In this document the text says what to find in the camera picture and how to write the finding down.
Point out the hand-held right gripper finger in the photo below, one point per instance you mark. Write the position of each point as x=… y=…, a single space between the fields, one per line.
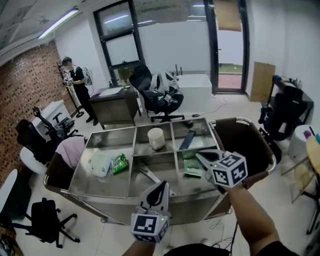
x=205 y=163
x=212 y=153

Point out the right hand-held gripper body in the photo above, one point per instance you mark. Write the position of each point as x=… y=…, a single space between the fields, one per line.
x=230 y=170

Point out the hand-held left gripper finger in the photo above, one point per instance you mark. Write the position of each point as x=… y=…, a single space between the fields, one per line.
x=165 y=200
x=148 y=200

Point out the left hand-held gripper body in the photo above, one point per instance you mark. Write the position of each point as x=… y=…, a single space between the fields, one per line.
x=147 y=225

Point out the dark blue bar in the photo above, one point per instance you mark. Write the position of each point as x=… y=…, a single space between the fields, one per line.
x=187 y=140

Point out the small dark blurry object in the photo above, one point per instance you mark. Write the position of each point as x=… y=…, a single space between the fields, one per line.
x=189 y=123

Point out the green snack packet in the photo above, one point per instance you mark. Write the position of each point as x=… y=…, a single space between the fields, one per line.
x=119 y=163

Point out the white cylindrical cup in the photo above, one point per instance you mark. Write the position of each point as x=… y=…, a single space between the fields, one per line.
x=155 y=137

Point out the steel compartment tray table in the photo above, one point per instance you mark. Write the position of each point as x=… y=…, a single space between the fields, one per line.
x=105 y=147

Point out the person's left forearm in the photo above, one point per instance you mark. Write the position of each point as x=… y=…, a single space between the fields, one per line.
x=138 y=250

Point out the person's right forearm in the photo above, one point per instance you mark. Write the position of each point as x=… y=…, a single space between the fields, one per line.
x=250 y=217

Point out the black power adapter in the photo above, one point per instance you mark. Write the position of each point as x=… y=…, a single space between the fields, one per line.
x=195 y=115

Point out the person's shirt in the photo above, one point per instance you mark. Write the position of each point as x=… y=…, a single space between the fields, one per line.
x=195 y=251

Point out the white low cabinet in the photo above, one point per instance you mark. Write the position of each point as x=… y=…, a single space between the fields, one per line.
x=195 y=92

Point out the spare hand-held gripper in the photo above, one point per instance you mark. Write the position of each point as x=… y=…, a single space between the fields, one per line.
x=168 y=98

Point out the white round stool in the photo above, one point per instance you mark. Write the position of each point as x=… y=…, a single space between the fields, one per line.
x=297 y=143

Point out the wooden stool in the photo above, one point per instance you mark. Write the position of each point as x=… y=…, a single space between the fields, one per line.
x=302 y=176

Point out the black office chair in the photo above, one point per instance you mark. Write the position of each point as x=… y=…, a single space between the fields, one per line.
x=286 y=113
x=61 y=125
x=142 y=82
x=45 y=218
x=31 y=140

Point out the round wooden table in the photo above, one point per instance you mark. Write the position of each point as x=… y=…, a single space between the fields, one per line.
x=315 y=155

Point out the cardboard sheet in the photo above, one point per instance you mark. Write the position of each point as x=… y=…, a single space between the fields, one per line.
x=262 y=81

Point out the black router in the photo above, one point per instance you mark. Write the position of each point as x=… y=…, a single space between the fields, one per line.
x=178 y=71

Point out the pink cloth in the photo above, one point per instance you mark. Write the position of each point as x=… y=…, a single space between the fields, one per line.
x=71 y=152

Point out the black framed glass door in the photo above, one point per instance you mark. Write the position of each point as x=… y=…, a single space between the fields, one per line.
x=228 y=62

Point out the dark wooden desk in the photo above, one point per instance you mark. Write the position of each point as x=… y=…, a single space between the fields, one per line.
x=115 y=111

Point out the black shelf rack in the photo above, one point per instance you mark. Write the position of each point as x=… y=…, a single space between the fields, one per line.
x=307 y=98

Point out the white chair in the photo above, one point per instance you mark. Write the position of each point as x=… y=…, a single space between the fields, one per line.
x=32 y=160
x=7 y=187

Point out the white side cabinet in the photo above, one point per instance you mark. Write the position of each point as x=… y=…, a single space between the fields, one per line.
x=52 y=110

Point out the brown door blind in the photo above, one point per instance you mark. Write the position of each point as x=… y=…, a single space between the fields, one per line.
x=227 y=15

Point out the black framed window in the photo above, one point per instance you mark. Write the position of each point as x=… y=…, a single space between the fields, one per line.
x=120 y=37

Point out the long ceiling light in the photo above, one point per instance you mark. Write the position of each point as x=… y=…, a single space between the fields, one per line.
x=57 y=23

